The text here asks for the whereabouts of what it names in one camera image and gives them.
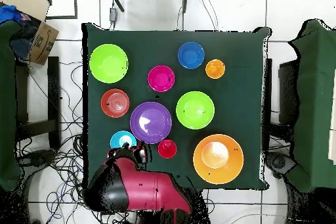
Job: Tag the red-orange plastic bowl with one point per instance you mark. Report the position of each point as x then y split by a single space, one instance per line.
115 103

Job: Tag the red plastic cup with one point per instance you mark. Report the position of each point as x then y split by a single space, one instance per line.
167 149

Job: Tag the brown cardboard box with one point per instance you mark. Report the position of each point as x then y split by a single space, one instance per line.
43 42

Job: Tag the blue cloth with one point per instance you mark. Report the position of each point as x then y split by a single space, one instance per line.
9 13

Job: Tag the green cloth covered table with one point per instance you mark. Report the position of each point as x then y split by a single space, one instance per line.
315 103
6 103

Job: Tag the cyan plastic bowl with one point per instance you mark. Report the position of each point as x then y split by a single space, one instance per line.
116 140

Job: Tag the dark green tablecloth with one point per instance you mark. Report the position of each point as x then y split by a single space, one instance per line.
236 98

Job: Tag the black pedestal foot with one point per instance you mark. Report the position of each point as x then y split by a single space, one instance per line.
279 162
39 157

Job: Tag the large orange plastic bowl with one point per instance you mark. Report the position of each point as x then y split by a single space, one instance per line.
218 158

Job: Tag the pink plastic bowl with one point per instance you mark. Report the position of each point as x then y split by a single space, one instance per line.
161 78

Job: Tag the black metal frame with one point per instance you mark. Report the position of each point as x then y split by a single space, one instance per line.
75 3

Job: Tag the green plastic bowl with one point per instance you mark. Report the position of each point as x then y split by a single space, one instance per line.
108 63
195 110

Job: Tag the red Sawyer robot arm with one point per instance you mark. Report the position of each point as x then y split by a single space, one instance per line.
147 187

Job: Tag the purple plastic bowl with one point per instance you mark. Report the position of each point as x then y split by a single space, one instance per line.
151 122

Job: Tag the orange plastic cup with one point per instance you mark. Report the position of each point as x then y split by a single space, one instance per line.
215 69

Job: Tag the black stool frame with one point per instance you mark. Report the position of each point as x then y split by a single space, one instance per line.
288 92
54 90

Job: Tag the black tripod leg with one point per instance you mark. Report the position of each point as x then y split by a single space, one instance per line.
116 0
185 0

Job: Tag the blue plastic bowl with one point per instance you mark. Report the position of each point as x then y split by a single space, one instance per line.
191 55

